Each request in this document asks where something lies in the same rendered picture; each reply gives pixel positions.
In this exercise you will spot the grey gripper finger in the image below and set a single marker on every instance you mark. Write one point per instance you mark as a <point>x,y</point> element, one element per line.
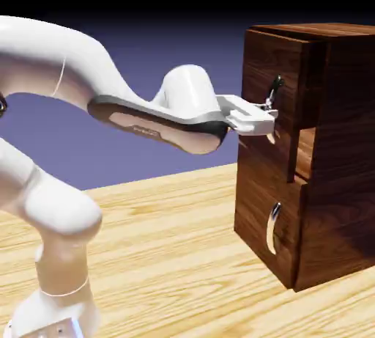
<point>267,105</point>

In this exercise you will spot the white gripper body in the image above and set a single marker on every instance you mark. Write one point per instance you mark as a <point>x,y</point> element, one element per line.
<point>257,122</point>

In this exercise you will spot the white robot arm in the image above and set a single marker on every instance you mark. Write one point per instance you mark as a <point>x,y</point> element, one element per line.
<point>73,59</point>

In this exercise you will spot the dark wood cabinet door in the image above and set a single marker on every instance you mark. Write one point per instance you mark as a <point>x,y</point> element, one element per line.
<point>257,191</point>
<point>263,59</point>

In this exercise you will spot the dark wood cabinet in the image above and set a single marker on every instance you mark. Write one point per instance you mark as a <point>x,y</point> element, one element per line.
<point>342,150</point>

